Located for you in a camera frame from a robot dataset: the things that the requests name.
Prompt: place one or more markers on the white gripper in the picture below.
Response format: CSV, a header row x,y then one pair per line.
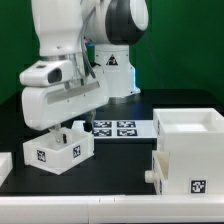
x,y
44,107

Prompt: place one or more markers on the white drawer tray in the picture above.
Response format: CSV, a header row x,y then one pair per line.
x,y
60,151

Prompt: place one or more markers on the large white drawer housing box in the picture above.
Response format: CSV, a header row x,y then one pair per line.
x,y
194,139

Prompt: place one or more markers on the small white drawer with knob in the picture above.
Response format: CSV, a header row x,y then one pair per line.
x,y
158,174

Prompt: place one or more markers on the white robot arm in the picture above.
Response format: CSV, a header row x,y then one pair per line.
x,y
84,49

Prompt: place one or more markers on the white marker sheet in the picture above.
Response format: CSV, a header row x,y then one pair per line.
x,y
124,129

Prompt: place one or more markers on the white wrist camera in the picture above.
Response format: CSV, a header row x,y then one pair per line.
x,y
47,73

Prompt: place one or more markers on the white left rail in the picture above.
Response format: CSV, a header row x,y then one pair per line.
x,y
5,166

